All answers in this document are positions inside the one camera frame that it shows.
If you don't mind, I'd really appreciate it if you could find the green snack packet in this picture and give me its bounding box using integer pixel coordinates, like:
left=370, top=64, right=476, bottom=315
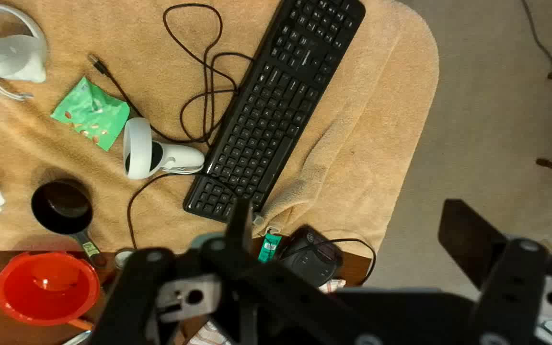
left=52, top=76, right=131, bottom=151

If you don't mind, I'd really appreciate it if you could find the tan towel table cover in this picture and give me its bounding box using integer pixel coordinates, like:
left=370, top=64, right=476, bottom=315
left=0, top=0, right=437, bottom=250

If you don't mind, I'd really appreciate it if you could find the black keyboard cable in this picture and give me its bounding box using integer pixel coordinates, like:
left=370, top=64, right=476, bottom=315
left=87, top=1, right=257, bottom=250

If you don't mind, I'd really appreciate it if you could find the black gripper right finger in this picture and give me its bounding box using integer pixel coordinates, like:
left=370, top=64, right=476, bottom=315
left=439, top=199, right=552, bottom=345

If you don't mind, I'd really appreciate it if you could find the green USB stick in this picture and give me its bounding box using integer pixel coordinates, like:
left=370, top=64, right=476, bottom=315
left=257, top=231, right=282, bottom=262

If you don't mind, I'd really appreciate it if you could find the black computer keyboard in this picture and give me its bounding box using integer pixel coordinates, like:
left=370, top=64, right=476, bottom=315
left=184, top=0, right=366, bottom=220

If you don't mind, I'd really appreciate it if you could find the black measuring cup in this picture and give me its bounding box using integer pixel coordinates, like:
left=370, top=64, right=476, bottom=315
left=31, top=177, right=100, bottom=260

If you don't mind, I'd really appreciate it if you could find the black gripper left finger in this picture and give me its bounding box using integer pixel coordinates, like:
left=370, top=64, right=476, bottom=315
left=88, top=199, right=259, bottom=345

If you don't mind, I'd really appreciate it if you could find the black electronic device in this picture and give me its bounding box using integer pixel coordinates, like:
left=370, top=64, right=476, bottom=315
left=280, top=225, right=343, bottom=287

